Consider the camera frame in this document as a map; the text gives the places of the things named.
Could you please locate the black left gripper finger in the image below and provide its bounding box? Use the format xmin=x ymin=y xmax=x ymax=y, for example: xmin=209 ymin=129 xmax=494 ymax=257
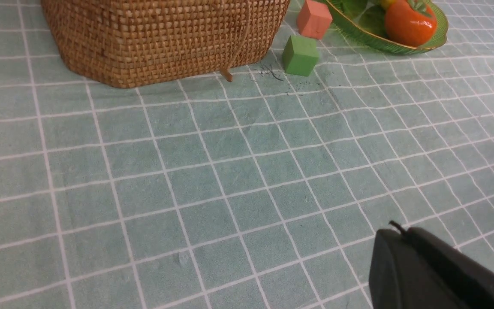
xmin=369 ymin=221 xmax=494 ymax=309

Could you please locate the orange persimmon green calyx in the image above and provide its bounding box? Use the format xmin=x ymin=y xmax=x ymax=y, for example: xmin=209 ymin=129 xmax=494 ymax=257
xmin=385 ymin=0 xmax=437 ymax=47

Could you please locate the yellow lemon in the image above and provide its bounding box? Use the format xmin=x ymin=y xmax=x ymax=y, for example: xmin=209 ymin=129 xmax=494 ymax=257
xmin=378 ymin=0 xmax=396 ymax=11

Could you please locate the green foam cube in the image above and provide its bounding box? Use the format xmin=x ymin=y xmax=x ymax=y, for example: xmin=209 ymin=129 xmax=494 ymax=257
xmin=282 ymin=35 xmax=319 ymax=77

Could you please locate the green glass leaf plate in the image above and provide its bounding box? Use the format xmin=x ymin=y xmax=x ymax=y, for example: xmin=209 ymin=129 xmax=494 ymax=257
xmin=322 ymin=0 xmax=449 ymax=55

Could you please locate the orange foam cube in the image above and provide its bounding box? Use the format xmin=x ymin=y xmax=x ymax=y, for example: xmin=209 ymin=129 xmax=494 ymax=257
xmin=296 ymin=0 xmax=332 ymax=40

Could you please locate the woven wicker basket green lining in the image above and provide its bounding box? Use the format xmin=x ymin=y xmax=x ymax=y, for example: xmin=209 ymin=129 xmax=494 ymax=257
xmin=41 ymin=0 xmax=290 ymax=88

